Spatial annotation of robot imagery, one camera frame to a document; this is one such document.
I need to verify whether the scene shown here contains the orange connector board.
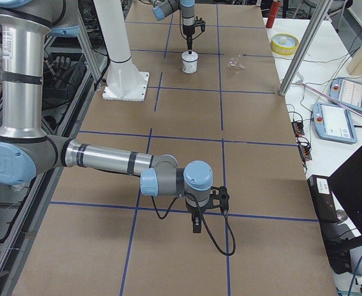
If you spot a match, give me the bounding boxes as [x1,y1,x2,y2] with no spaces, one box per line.
[290,111,305,136]
[297,136,312,161]

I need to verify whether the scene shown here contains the orange connector board far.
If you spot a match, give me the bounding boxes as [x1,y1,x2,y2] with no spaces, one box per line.
[290,111,305,136]

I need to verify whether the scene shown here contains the teach pendant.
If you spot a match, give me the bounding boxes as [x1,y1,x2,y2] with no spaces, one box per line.
[329,77,362,112]
[313,102,358,144]

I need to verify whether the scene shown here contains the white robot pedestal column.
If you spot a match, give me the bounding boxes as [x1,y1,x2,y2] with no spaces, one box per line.
[94,0,149,102]

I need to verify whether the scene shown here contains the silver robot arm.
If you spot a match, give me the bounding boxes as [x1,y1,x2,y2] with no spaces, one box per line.
[0,1,214,233]
[150,0,197,54]

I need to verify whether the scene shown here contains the white enamel mug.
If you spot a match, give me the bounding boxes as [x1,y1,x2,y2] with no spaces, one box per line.
[181,59,198,74]

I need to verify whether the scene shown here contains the black laptop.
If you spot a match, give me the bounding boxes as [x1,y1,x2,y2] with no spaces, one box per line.
[328,146,362,233]

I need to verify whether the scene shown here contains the far teach pendant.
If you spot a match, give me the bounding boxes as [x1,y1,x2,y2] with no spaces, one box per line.
[329,77,362,112]

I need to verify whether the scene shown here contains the white mug lid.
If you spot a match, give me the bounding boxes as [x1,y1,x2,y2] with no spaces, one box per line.
[181,51,199,62]

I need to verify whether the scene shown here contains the orange connector board near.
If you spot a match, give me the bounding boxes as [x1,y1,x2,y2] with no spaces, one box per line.
[297,136,312,161]

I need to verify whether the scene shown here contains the red bottle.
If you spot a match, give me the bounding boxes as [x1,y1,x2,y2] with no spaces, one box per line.
[266,0,281,28]

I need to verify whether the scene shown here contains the aluminium frame post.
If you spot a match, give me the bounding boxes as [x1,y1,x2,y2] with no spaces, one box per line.
[279,0,333,96]

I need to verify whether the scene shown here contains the yellow tape roll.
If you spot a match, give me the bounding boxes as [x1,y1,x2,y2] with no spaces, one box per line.
[270,33,300,56]

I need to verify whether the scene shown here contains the metal reacher grabber stick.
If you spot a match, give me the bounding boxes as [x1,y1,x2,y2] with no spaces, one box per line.
[295,81,362,118]

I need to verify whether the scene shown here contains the near teach pendant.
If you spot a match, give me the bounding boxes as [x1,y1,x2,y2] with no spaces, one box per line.
[313,102,358,144]

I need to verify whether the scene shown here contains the black computer box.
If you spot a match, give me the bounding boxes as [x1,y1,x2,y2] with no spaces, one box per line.
[307,175,362,276]

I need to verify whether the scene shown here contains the clear glass funnel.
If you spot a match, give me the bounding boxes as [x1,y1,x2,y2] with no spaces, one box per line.
[228,54,245,70]

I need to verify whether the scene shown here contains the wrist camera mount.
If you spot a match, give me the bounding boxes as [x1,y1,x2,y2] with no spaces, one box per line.
[206,186,229,215]
[194,17,205,33]

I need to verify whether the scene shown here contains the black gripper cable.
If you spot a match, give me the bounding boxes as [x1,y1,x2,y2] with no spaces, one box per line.
[150,194,237,257]

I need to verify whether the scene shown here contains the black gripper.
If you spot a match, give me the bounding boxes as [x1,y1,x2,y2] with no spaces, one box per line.
[186,202,201,233]
[182,25,195,54]

